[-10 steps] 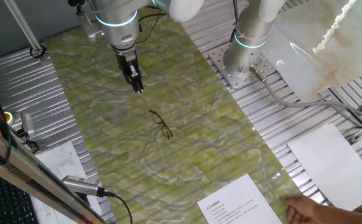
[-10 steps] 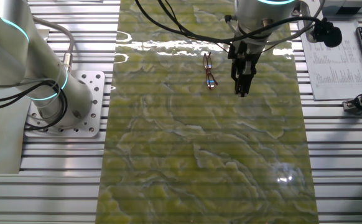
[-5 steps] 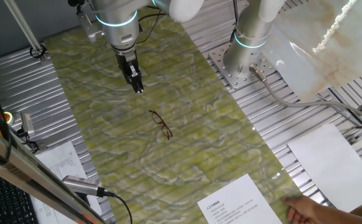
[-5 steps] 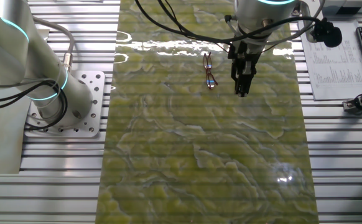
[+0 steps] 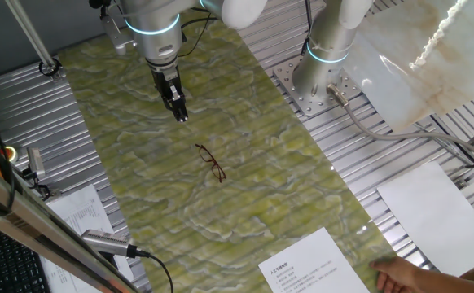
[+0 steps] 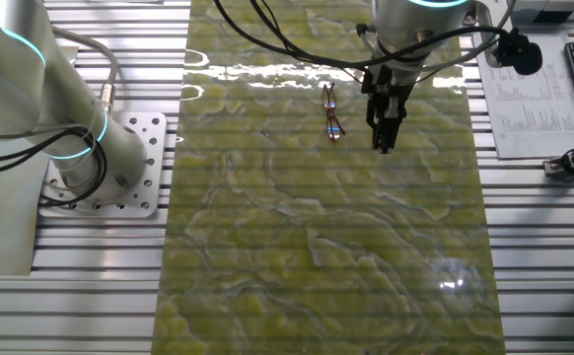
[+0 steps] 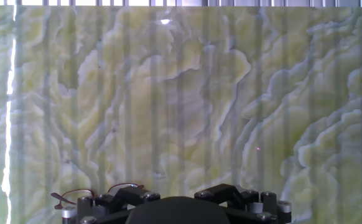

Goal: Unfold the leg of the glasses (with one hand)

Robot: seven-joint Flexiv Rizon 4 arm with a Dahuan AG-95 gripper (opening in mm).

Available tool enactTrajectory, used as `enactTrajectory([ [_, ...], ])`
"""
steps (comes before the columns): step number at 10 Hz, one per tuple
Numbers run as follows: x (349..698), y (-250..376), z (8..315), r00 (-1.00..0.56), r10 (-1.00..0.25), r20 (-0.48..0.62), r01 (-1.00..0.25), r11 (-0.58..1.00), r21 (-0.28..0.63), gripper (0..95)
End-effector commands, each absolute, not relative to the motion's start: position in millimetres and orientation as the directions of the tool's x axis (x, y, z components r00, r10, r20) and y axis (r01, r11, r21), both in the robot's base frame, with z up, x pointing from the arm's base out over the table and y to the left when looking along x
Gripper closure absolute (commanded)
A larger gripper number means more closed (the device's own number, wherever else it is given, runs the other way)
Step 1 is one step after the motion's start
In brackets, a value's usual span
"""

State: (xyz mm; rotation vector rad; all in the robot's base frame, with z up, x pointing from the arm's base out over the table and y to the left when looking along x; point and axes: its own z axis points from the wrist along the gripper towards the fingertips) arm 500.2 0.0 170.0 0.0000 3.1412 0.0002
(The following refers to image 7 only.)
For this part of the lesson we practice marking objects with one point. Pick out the green marble pattern mat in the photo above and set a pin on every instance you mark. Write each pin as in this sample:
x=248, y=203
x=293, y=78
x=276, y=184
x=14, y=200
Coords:
x=181, y=102

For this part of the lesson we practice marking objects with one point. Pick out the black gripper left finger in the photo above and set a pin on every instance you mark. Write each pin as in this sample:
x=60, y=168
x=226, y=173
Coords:
x=125, y=194

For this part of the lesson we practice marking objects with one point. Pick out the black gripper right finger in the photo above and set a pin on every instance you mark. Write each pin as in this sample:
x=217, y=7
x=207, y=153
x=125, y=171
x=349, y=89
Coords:
x=227, y=191

